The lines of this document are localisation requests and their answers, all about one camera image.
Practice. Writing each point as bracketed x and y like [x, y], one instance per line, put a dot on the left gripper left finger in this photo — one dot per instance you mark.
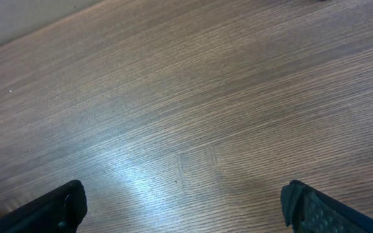
[60, 210]

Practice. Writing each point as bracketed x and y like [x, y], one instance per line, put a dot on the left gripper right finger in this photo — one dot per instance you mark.
[308, 210]

